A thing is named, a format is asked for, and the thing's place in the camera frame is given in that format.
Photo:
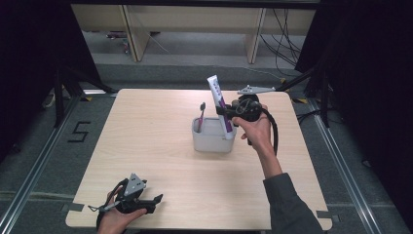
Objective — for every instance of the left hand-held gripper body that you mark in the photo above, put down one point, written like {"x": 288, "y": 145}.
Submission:
{"x": 131, "y": 191}

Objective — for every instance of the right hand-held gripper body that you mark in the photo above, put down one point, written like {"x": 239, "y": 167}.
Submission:
{"x": 248, "y": 105}

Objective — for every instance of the white and purple toothpaste tube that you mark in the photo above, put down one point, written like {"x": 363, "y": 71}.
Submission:
{"x": 222, "y": 107}

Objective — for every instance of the pink toothbrush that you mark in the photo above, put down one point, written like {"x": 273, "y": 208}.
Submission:
{"x": 200, "y": 118}

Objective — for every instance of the white plastic holder box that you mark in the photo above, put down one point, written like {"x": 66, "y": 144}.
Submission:
{"x": 211, "y": 141}

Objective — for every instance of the person's right hand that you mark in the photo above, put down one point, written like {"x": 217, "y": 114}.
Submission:
{"x": 256, "y": 130}

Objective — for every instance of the person's left hand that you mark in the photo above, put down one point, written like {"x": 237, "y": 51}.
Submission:
{"x": 118, "y": 221}

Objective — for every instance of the grey tape piece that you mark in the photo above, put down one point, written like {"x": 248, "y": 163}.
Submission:
{"x": 328, "y": 216}
{"x": 73, "y": 207}

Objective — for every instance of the black metal stand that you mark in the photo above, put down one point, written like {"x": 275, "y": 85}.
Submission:
{"x": 323, "y": 94}
{"x": 59, "y": 97}

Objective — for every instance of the light wooden desk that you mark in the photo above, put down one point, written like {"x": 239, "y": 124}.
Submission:
{"x": 195, "y": 22}

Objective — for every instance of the small red and white item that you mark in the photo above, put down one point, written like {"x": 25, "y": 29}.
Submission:
{"x": 125, "y": 45}

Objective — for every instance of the black curtain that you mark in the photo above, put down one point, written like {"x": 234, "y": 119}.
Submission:
{"x": 32, "y": 65}
{"x": 373, "y": 81}

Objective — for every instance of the aluminium floor rail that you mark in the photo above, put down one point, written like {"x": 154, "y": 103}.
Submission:
{"x": 35, "y": 169}
{"x": 344, "y": 172}

